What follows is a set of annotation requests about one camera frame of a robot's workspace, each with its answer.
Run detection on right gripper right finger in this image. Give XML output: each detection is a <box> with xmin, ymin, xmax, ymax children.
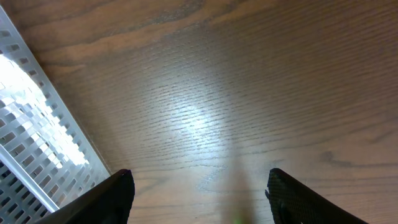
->
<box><xmin>265</xmin><ymin>168</ymin><xmax>365</xmax><ymax>224</ymax></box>

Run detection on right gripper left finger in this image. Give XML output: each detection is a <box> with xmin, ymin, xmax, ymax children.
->
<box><xmin>37</xmin><ymin>169</ymin><xmax>135</xmax><ymax>224</ymax></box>

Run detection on clear white plastic basket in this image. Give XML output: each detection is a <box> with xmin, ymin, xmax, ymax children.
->
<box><xmin>1</xmin><ymin>12</ymin><xmax>109</xmax><ymax>223</ymax></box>

